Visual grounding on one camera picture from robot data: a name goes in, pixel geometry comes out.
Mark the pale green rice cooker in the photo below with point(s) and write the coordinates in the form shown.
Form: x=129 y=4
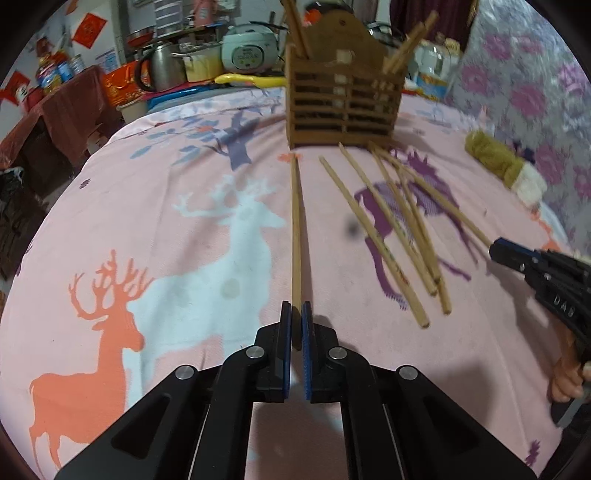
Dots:
x=249 y=50

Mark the red cloth covered table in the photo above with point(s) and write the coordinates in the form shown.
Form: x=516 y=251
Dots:
x=69 y=106

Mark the clear cooking oil bottle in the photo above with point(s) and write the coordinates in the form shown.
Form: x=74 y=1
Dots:
x=434 y=69

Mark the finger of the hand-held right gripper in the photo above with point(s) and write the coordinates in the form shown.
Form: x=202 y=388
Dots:
x=517 y=264
x=521 y=251

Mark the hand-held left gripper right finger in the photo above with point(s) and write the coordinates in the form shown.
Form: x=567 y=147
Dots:
x=307 y=350

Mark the pink deer printed bedsheet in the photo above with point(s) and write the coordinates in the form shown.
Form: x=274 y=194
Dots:
x=184 y=277

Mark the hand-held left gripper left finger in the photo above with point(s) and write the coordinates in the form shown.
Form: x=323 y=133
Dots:
x=287 y=350

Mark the steel kettle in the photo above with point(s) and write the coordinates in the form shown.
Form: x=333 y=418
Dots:
x=161 y=67

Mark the red basin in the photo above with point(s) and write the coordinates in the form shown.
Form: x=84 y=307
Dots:
x=141 y=37

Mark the wooden chopstick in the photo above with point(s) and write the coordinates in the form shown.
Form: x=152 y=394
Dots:
x=437 y=198
x=374 y=244
x=415 y=240
x=297 y=254
x=386 y=217

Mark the yellow oil bottle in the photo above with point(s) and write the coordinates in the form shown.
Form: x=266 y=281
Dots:
x=47 y=74

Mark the red gift box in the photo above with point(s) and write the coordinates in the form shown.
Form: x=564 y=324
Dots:
x=122 y=83

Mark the bunch of wooden chopsticks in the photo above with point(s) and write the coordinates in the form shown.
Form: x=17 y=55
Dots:
x=298 y=32

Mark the red diamond paper poster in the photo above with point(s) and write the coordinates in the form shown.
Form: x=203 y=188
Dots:
x=91 y=28

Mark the yellow plastic spatula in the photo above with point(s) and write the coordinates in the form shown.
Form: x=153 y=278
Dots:
x=249 y=80

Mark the wooden slatted chopstick holder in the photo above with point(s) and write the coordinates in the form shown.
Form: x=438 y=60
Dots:
x=341 y=101

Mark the person's right hand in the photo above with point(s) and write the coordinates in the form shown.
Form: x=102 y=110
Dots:
x=565 y=374

